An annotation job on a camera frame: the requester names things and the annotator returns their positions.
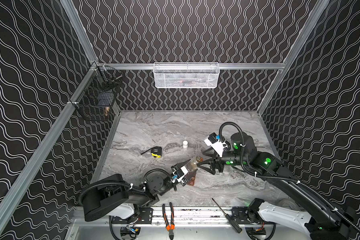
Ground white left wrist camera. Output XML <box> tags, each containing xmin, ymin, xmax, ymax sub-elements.
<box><xmin>173</xmin><ymin>166</ymin><xmax>189</xmax><ymax>183</ymax></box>

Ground white pill bottle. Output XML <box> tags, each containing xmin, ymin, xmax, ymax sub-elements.
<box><xmin>183</xmin><ymin>140</ymin><xmax>188</xmax><ymax>149</ymax></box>

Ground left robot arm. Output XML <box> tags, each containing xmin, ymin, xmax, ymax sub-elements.
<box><xmin>78</xmin><ymin>161</ymin><xmax>198</xmax><ymax>222</ymax></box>

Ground black screwdriver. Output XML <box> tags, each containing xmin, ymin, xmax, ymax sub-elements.
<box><xmin>212</xmin><ymin>198</ymin><xmax>243</xmax><ymax>234</ymax></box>

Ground small amber glass vial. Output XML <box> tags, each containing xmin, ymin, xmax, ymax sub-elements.
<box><xmin>187</xmin><ymin>156</ymin><xmax>203</xmax><ymax>172</ymax></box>

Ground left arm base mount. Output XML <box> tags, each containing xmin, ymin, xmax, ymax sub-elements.
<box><xmin>111</xmin><ymin>208</ymin><xmax>154</xmax><ymax>225</ymax></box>

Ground yellow black tape measure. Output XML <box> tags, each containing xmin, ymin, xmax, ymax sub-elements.
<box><xmin>141</xmin><ymin>146</ymin><xmax>163</xmax><ymax>158</ymax></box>

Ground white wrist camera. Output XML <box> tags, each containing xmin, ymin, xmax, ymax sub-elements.
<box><xmin>173</xmin><ymin>166</ymin><xmax>189</xmax><ymax>183</ymax></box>
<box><xmin>204</xmin><ymin>133</ymin><xmax>229</xmax><ymax>157</ymax></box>

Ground brown pill organizer box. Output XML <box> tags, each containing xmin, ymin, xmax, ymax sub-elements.
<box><xmin>187</xmin><ymin>173</ymin><xmax>196</xmax><ymax>186</ymax></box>

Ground black wire basket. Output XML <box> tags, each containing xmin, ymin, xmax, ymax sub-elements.
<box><xmin>73</xmin><ymin>62</ymin><xmax>124</xmax><ymax>123</ymax></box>

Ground white wire mesh basket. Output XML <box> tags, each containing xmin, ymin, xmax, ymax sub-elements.
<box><xmin>153</xmin><ymin>62</ymin><xmax>220</xmax><ymax>89</ymax></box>

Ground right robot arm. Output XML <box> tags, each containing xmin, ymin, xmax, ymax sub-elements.
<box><xmin>200</xmin><ymin>122</ymin><xmax>360</xmax><ymax>240</ymax></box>

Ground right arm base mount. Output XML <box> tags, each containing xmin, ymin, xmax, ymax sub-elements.
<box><xmin>232</xmin><ymin>207</ymin><xmax>273</xmax><ymax>225</ymax></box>

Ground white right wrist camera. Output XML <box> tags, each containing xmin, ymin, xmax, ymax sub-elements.
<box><xmin>204</xmin><ymin>133</ymin><xmax>229</xmax><ymax>157</ymax></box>

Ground orange handled pliers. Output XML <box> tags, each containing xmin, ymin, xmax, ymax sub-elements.
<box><xmin>162</xmin><ymin>202</ymin><xmax>175</xmax><ymax>240</ymax></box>

